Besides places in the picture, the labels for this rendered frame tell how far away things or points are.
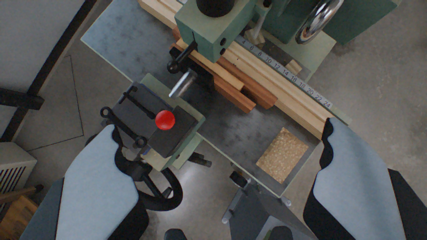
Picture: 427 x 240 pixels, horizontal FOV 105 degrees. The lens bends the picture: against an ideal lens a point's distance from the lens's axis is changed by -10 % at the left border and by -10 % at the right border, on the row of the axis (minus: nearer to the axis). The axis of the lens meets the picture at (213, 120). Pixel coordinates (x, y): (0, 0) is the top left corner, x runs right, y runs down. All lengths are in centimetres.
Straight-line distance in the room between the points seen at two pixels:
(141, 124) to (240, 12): 23
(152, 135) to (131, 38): 27
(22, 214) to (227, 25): 172
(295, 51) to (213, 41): 37
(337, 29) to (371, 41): 149
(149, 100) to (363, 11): 37
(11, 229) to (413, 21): 340
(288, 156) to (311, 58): 31
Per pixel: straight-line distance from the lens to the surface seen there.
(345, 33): 42
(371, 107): 174
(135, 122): 32
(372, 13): 38
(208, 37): 26
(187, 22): 27
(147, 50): 47
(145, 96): 32
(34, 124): 195
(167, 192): 58
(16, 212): 184
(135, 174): 51
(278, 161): 40
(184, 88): 35
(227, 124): 39
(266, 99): 37
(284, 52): 58
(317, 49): 62
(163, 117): 28
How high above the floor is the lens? 129
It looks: 85 degrees down
